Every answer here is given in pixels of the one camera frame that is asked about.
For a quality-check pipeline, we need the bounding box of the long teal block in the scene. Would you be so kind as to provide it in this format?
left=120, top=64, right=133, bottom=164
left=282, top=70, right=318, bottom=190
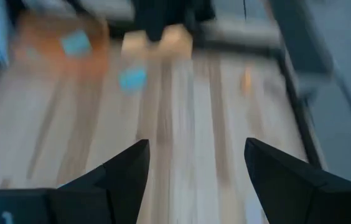
left=60, top=29, right=93, bottom=57
left=118, top=66, right=147, bottom=94

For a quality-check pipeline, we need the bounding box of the orange plastic bin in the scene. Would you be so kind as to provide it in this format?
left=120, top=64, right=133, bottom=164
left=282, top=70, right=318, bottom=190
left=12, top=11, right=111, bottom=78

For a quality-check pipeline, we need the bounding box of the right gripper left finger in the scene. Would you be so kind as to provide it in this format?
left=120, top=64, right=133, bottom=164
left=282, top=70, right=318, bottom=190
left=0, top=139, right=151, bottom=224

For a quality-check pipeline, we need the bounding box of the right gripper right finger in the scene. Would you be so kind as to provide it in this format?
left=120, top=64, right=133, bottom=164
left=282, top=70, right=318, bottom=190
left=244, top=137, right=351, bottom=224

